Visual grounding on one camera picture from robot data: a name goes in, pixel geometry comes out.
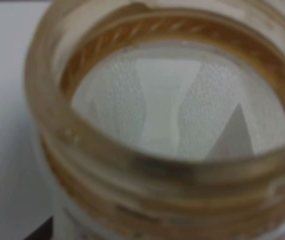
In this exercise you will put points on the clear drink bottle pink label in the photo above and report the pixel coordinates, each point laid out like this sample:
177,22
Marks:
161,119

